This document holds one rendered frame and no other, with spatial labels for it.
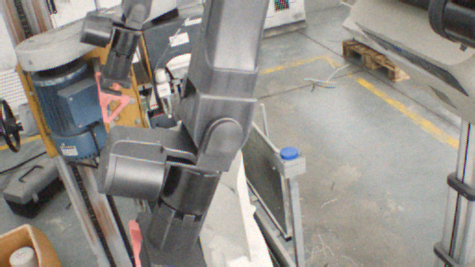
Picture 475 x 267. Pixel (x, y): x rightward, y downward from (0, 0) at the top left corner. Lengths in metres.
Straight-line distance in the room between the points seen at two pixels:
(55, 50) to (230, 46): 0.79
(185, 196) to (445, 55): 0.53
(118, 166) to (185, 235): 0.11
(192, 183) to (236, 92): 0.10
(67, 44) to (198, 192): 0.76
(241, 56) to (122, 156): 0.15
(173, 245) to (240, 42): 0.23
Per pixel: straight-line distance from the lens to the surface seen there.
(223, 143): 0.46
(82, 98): 1.18
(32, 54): 1.20
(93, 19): 1.04
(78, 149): 1.30
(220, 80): 0.45
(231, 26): 0.45
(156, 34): 1.42
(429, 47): 0.89
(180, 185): 0.50
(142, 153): 0.48
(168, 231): 0.53
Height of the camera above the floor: 1.70
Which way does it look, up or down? 29 degrees down
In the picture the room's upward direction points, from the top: 9 degrees counter-clockwise
